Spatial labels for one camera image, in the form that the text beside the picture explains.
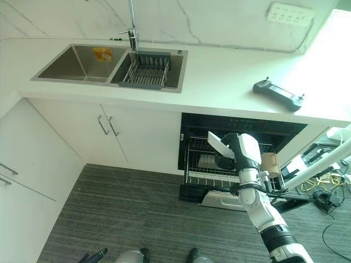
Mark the white square plate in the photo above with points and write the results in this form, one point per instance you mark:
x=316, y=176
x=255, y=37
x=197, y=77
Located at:
x=218, y=143

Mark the brown wooden cup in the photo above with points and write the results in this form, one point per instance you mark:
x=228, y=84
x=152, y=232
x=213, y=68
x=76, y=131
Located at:
x=270, y=164

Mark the white wall power strip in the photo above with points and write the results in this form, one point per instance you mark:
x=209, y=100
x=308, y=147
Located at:
x=290, y=13

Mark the white dish in rack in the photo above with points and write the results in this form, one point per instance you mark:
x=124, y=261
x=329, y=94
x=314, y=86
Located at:
x=207, y=160

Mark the black built-in dishwasher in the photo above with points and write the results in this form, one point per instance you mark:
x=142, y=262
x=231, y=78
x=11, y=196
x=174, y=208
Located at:
x=246, y=123

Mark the silver left robot leg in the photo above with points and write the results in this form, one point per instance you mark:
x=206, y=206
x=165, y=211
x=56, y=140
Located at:
x=131, y=257

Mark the black floor device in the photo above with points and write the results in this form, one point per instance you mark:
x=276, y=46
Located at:
x=325, y=198

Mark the stainless steel double sink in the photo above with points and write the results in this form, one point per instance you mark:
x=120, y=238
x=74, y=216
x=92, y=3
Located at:
x=82, y=68

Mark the white slanted pole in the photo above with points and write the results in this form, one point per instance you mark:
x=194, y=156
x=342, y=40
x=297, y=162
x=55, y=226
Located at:
x=323, y=161

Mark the silver robot leg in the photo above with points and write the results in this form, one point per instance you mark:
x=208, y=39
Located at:
x=131, y=257
x=200, y=257

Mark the small black countertop object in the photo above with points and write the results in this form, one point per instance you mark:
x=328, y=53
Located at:
x=115, y=39

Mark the yellow sticker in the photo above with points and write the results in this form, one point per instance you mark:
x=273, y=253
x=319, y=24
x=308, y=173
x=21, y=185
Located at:
x=102, y=54

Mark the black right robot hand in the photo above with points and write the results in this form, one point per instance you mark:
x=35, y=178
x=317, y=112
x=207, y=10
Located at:
x=248, y=149

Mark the black remote controller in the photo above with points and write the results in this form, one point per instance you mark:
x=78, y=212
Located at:
x=277, y=93

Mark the white cabinet door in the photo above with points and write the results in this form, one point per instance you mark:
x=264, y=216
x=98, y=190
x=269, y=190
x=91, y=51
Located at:
x=148, y=137
x=74, y=128

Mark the dishwasher door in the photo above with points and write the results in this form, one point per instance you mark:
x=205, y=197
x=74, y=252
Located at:
x=216, y=198

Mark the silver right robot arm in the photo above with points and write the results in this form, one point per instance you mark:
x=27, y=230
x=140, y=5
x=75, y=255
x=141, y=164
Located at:
x=255, y=197

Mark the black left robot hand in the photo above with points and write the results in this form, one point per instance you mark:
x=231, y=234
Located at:
x=94, y=256

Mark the white box with black side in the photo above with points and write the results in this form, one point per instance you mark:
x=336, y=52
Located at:
x=294, y=165

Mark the silver right robot leg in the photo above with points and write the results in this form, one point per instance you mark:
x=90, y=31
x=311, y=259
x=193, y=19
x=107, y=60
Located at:
x=200, y=257

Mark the grey sink drain rack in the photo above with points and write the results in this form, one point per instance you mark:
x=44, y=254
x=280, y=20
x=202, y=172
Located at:
x=145, y=71

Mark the chrome kitchen faucet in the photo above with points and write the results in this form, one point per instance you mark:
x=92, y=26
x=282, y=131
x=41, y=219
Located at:
x=133, y=35

